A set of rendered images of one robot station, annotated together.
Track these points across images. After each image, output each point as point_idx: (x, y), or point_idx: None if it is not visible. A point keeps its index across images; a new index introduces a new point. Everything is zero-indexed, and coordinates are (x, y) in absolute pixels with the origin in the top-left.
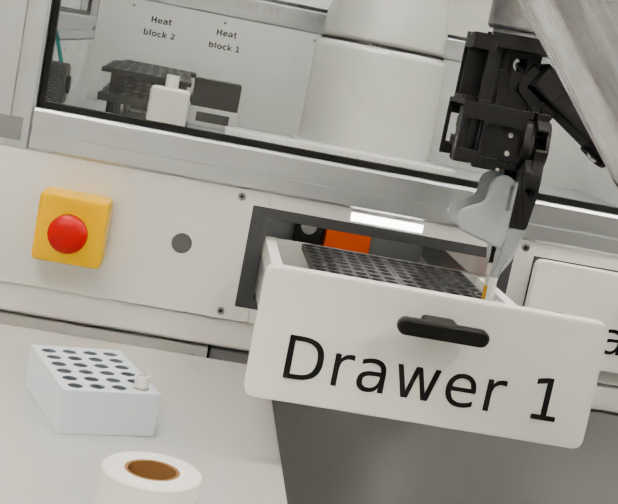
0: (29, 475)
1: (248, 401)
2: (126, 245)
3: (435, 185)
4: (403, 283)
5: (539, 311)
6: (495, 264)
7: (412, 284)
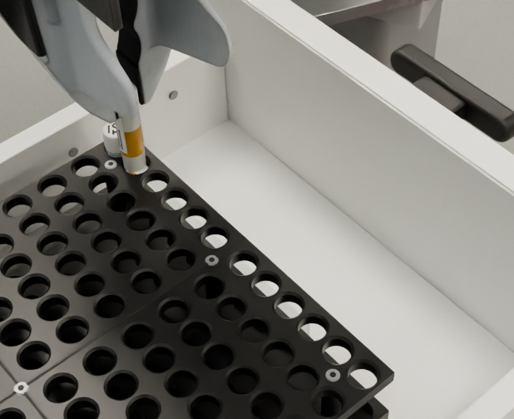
0: None
1: None
2: None
3: None
4: (74, 346)
5: (275, 2)
6: (160, 71)
7: (54, 335)
